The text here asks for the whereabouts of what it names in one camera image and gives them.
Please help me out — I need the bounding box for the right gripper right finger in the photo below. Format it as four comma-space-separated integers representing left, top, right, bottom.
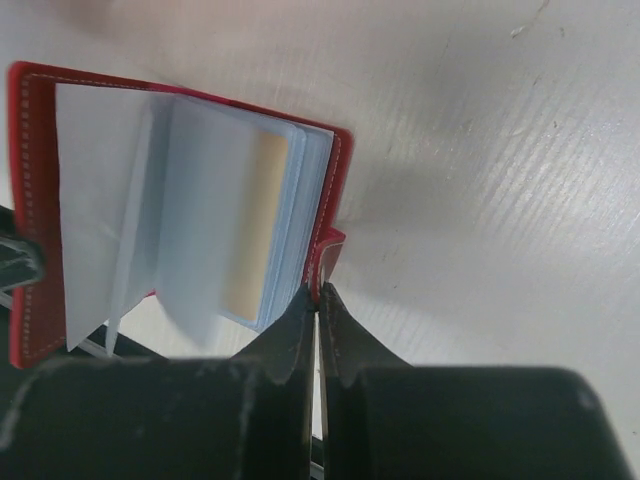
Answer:
319, 284, 632, 479

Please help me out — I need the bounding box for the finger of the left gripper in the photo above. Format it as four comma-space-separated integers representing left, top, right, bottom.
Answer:
0, 206, 46, 293

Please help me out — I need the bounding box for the red leather card holder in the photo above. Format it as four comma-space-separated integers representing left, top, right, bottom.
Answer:
7, 62, 353, 368

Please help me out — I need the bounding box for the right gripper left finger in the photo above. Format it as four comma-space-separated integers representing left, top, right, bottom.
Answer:
1, 287, 315, 479

